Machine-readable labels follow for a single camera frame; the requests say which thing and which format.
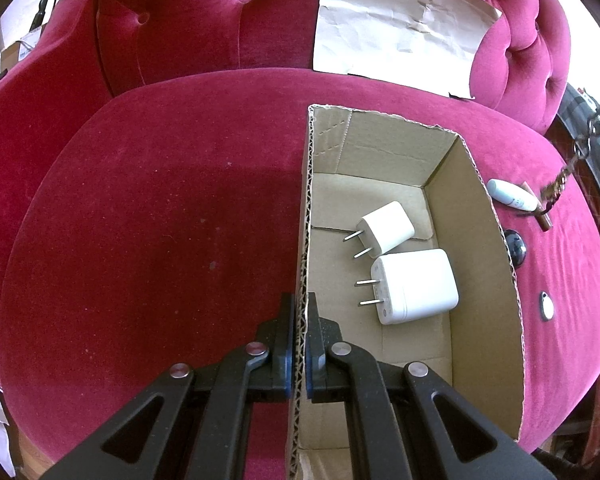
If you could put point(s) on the brown tube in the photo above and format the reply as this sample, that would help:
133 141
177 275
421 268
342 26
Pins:
544 222

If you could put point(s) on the cardboard box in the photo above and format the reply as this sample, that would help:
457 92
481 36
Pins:
480 310

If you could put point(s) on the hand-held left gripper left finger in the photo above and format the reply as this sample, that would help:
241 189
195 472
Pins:
282 360

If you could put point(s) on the small white plug charger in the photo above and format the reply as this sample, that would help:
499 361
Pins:
385 227

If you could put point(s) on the small white oval tag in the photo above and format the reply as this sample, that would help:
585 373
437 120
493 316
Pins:
546 306

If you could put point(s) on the brown paper sheet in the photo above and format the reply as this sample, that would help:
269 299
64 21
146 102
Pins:
395 20

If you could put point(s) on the black round object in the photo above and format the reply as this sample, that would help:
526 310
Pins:
516 247

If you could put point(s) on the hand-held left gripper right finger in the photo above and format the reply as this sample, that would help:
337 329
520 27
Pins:
317 360

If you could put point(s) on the large white plug charger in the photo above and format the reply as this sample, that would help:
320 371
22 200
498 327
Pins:
415 285

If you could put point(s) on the red velvet tufted sofa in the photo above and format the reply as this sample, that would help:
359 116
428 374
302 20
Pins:
155 210

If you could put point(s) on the light blue white bottle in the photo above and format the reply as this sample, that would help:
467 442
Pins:
510 194

